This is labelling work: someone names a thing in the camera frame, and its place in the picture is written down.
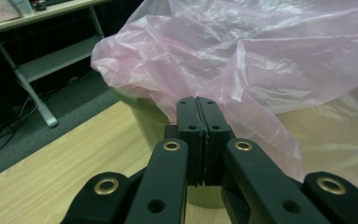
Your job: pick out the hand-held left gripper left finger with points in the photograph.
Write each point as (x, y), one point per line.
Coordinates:
(190, 121)

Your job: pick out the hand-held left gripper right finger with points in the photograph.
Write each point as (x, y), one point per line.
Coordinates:
(215, 124)

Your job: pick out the green trash bin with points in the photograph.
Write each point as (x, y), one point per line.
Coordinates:
(147, 124)

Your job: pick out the pink plastic trash bag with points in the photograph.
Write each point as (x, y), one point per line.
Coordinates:
(261, 56)

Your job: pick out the white metal desk with shelf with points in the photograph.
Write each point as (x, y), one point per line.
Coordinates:
(54, 59)

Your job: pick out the small dark desk item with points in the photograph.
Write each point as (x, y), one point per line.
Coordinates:
(39, 4)

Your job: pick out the pale pink box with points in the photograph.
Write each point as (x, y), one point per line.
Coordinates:
(0, 9)

